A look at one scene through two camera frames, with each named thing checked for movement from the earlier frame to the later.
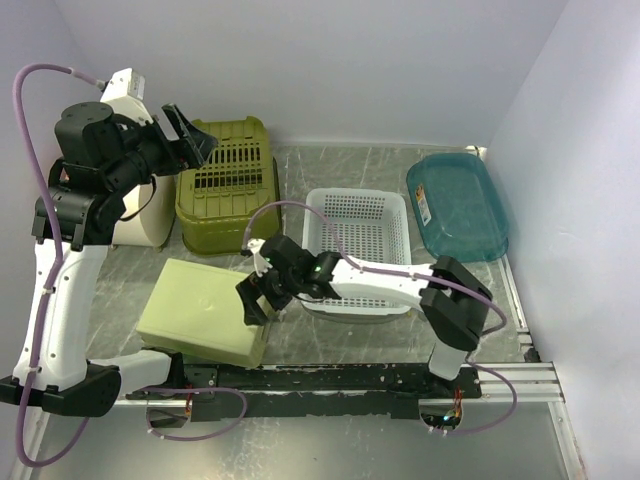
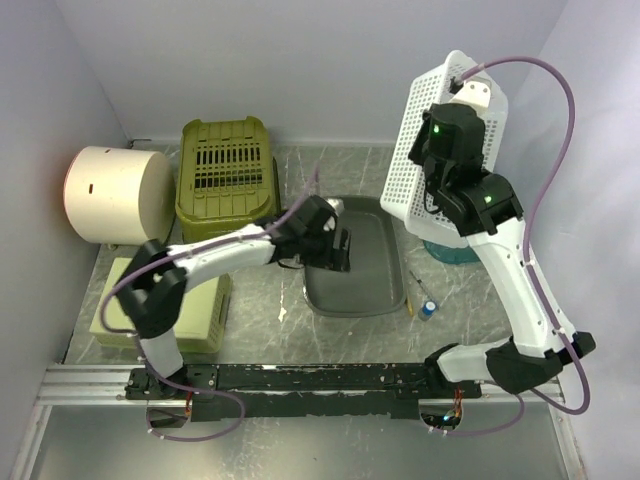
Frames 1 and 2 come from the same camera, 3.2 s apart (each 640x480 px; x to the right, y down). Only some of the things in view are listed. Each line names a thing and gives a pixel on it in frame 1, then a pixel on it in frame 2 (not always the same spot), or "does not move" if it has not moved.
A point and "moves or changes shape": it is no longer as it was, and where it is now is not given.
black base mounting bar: (330, 390) does not move
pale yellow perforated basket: (197, 309) moves or changes shape
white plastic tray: (362, 223) -> (461, 80)
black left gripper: (176, 156) -> (338, 259)
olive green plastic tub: (229, 205) does not move
